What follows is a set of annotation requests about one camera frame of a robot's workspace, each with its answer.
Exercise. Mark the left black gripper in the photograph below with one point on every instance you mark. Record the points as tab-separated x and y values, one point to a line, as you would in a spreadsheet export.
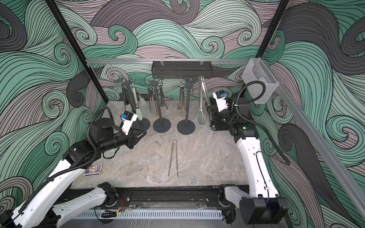
131	137

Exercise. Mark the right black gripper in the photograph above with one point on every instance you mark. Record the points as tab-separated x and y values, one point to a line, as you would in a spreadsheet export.
216	114

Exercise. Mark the dark utensil rack stand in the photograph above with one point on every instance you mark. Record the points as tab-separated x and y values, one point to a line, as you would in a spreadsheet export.
161	125
186	127
145	123

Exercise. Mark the green metal tongs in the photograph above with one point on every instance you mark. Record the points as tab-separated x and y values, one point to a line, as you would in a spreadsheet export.
139	101

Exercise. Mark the clear metal tongs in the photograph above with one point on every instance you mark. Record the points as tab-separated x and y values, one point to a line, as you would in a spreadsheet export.
163	103

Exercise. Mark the black metal tongs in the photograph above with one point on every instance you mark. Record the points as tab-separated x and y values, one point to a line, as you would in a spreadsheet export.
130	98

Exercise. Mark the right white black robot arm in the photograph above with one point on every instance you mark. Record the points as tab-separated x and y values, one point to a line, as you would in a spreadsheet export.
263	203

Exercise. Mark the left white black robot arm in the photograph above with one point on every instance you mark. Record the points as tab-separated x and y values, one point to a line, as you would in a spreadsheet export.
40	209

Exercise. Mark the small card box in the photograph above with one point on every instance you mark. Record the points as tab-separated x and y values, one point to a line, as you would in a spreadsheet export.
93	170

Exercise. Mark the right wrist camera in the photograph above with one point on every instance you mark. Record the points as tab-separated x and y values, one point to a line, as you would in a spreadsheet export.
221	100

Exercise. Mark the clear plastic wall bin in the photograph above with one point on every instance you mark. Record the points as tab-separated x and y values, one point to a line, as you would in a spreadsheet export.
260	72

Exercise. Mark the black perforated wall shelf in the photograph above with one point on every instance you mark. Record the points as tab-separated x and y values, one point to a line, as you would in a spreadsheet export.
186	70

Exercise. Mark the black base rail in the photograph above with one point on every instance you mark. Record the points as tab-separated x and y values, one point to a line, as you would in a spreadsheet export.
207	195

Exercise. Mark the white slotted cable duct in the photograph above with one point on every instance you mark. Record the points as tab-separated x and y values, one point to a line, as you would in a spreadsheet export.
154	214

